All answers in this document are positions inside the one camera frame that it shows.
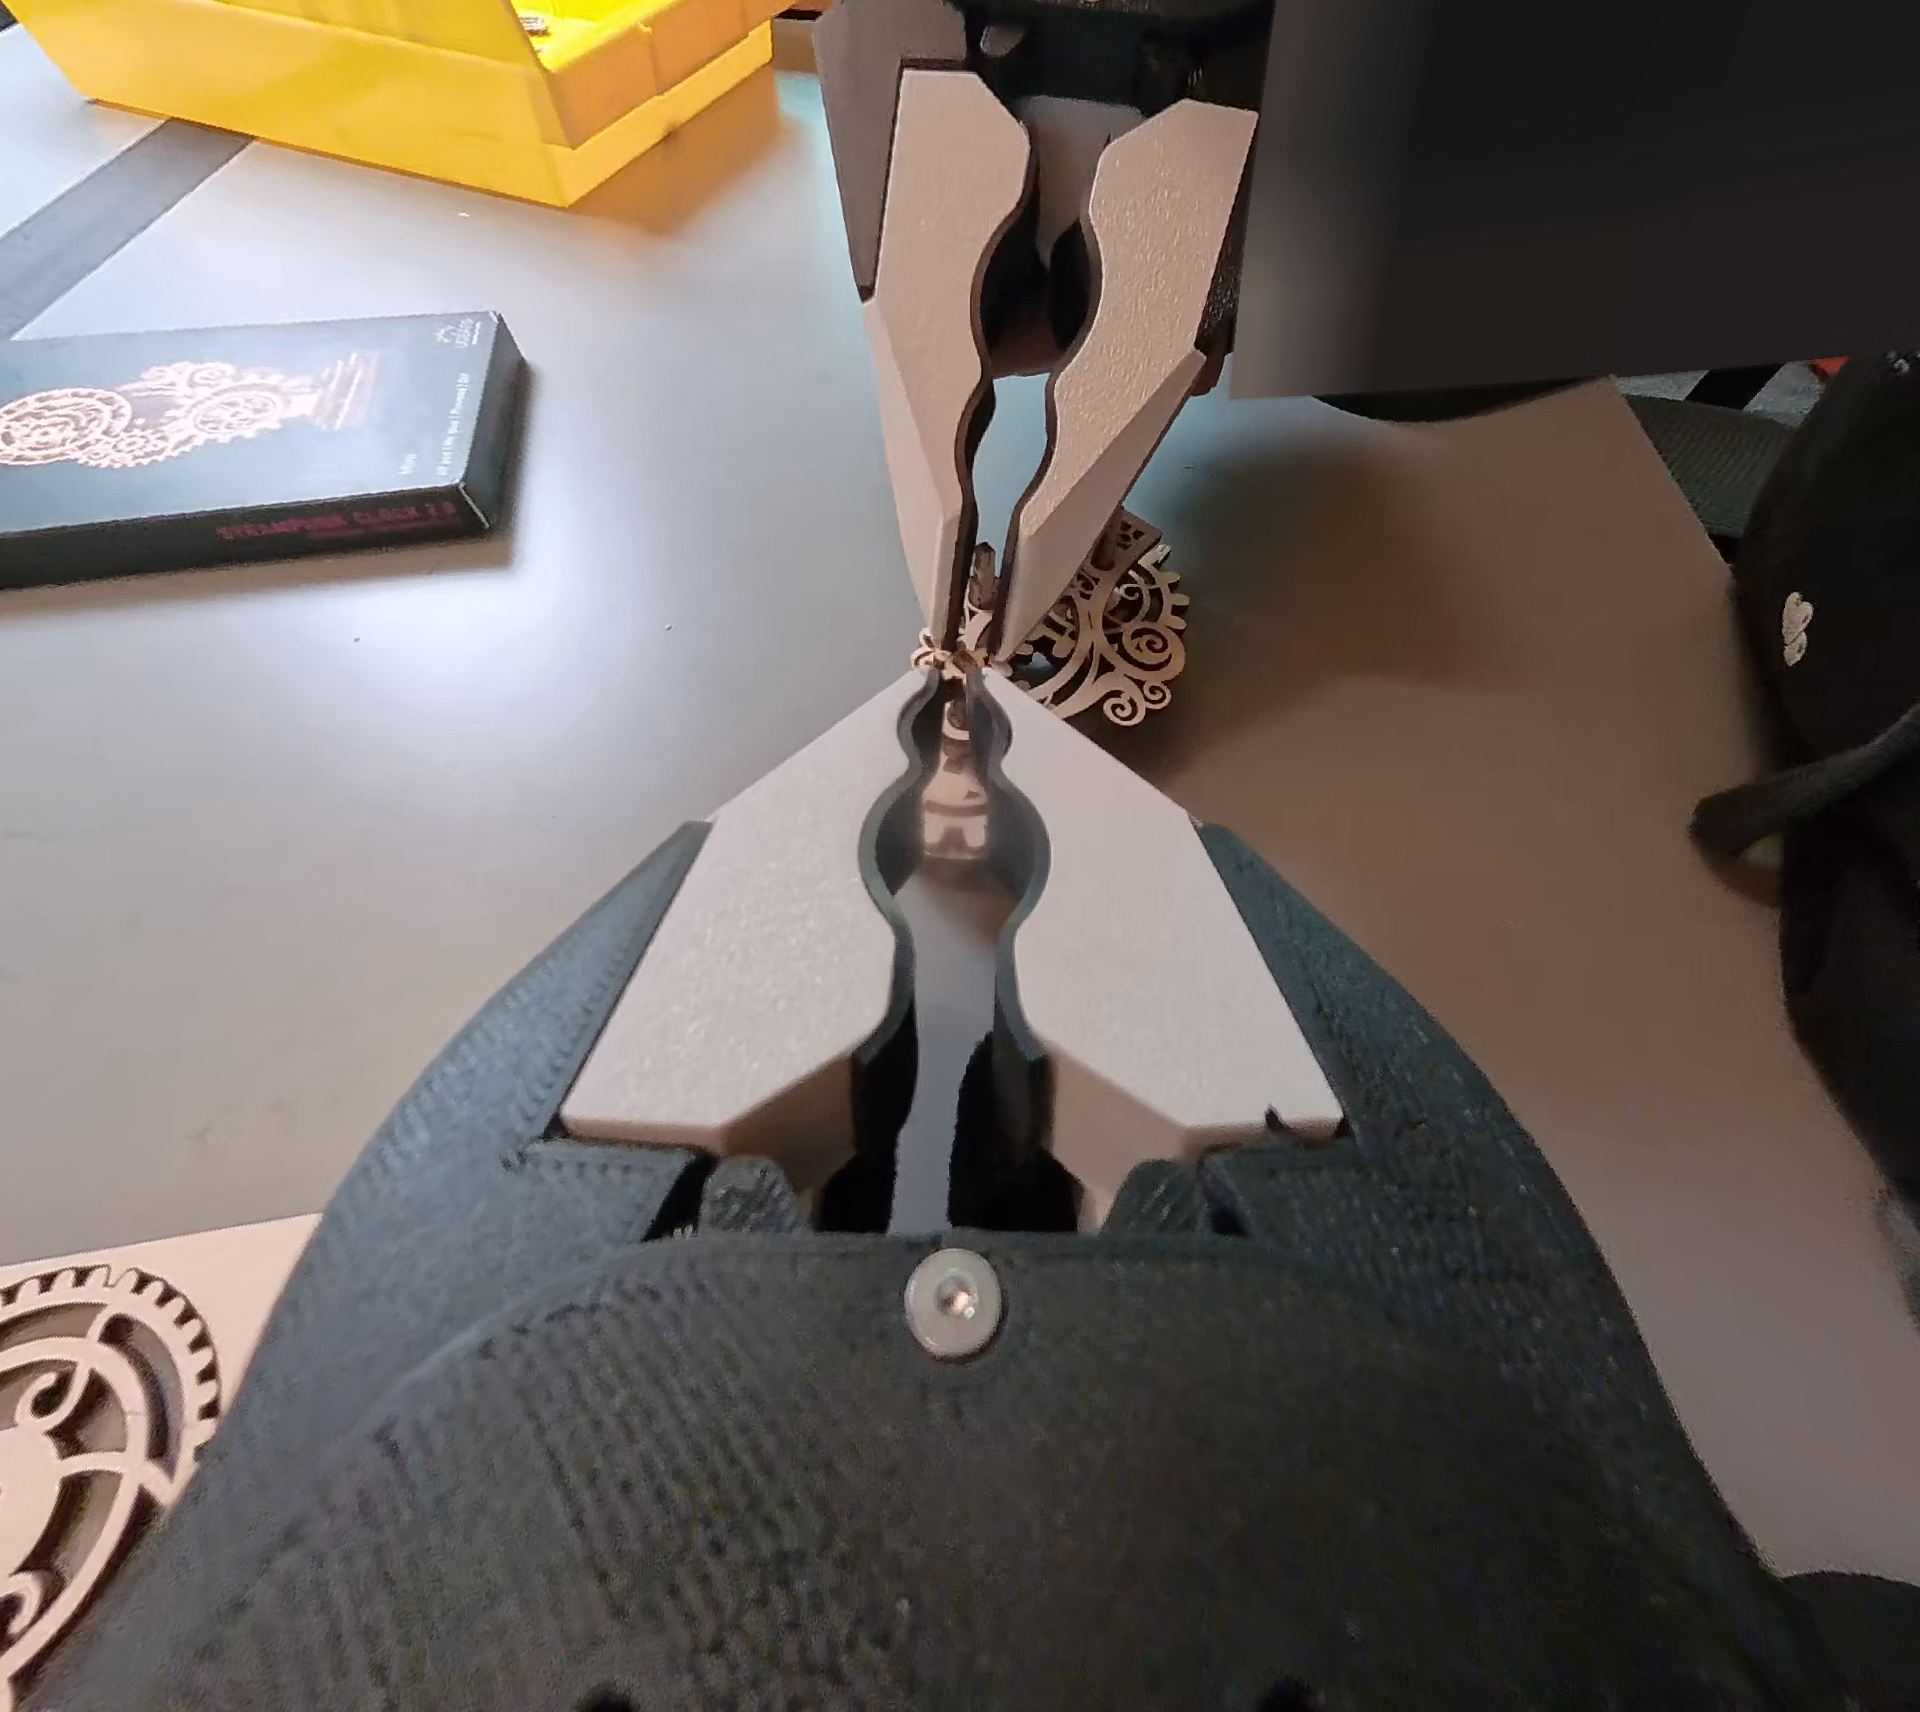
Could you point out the grey desk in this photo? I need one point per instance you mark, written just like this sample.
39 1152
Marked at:
451 843

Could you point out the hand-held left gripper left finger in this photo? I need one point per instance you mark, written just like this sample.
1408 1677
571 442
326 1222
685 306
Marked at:
751 976

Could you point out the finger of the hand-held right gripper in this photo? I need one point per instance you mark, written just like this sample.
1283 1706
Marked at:
931 272
1155 286

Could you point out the wooden gear clock assembly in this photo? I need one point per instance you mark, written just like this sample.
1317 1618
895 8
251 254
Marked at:
1124 632

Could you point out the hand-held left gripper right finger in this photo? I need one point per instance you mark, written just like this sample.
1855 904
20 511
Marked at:
1155 992

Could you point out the yellow plastic bin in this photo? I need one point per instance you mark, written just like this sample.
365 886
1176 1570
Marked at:
375 63

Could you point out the black puzzle box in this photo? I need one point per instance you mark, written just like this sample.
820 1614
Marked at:
300 422

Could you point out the black mesh chair seat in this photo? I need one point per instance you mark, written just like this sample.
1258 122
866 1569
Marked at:
1711 452

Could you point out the wooden puzzle sheet with gears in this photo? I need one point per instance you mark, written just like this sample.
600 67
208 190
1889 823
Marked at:
224 1255

